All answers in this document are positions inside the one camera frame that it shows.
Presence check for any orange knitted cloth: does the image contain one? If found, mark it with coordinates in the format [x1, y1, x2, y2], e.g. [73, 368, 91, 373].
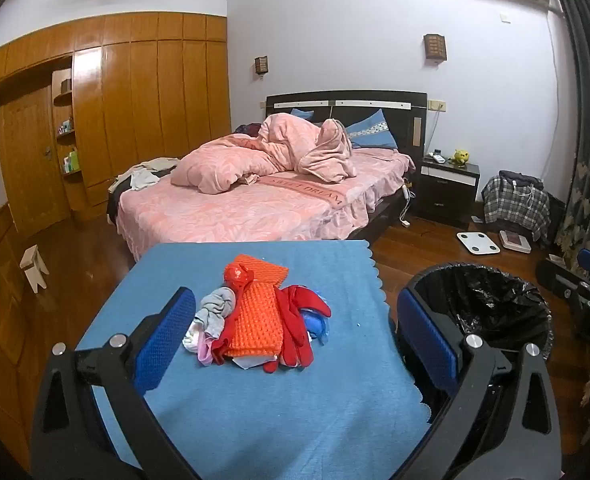
[222, 255, 291, 361]

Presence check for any white pink sock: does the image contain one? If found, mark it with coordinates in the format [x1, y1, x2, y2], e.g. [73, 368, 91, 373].
[182, 320, 217, 366]

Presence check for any blue patterned pillow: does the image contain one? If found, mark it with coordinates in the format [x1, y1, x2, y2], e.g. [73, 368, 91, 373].
[342, 109, 398, 150]

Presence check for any pile of light clothes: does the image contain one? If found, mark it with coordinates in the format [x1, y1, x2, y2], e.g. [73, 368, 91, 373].
[108, 157, 181, 193]

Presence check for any black bin with plastic liner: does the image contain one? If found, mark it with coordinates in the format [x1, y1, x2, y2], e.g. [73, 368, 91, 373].
[394, 261, 556, 461]

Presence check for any red plastic wrapper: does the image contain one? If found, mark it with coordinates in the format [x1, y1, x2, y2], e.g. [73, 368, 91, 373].
[225, 264, 251, 290]

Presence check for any wooden side cabinet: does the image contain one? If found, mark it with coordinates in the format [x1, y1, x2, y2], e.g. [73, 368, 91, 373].
[0, 200, 31, 461]

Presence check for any dark nightstand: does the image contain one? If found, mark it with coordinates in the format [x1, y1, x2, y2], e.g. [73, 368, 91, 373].
[417, 152, 480, 228]

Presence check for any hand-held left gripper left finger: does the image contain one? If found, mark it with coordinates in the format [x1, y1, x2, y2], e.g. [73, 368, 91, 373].
[30, 287, 198, 480]

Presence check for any grey sock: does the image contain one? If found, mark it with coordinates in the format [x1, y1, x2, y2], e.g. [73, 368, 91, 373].
[195, 287, 237, 341]

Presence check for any pink duvet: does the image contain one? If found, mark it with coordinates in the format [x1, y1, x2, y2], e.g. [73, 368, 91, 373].
[170, 114, 358, 195]

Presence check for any bed with pink bedding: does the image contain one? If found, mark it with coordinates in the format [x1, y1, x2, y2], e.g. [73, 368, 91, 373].
[106, 91, 428, 261]

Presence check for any pink bedsheet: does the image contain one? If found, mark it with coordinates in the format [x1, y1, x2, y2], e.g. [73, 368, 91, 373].
[118, 147, 417, 263]

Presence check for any wooden wardrobe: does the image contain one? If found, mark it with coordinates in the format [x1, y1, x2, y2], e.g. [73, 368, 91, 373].
[0, 11, 228, 231]

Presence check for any small wooden stool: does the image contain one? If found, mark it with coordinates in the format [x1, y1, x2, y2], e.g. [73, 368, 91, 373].
[19, 245, 50, 293]

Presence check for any white scale with red centre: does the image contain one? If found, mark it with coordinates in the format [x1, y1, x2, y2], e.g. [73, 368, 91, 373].
[498, 230, 532, 255]

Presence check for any red knit glove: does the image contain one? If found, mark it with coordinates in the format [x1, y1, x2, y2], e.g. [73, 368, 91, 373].
[210, 330, 236, 366]
[262, 285, 332, 373]

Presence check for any large wooden wall lamp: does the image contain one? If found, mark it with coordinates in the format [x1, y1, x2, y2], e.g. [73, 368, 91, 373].
[423, 34, 446, 63]

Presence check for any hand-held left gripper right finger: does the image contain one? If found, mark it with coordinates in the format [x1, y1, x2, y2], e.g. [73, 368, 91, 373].
[396, 290, 563, 480]

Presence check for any blue tablecloth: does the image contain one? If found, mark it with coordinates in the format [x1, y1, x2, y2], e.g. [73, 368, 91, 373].
[75, 241, 433, 480]

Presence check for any white bathroom scale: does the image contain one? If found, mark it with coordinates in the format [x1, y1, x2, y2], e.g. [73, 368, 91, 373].
[456, 231, 500, 256]

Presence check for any white and blue cloth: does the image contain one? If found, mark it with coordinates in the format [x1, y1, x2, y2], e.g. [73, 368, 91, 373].
[232, 355, 278, 370]

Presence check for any dark folded garment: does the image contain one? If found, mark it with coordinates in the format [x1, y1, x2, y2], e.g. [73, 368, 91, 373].
[499, 170, 544, 191]

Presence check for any plaid cloth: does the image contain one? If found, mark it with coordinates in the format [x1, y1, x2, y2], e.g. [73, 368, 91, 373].
[481, 172, 552, 246]

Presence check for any blue plastic glove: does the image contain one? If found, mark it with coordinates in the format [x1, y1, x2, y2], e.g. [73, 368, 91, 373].
[302, 310, 332, 343]

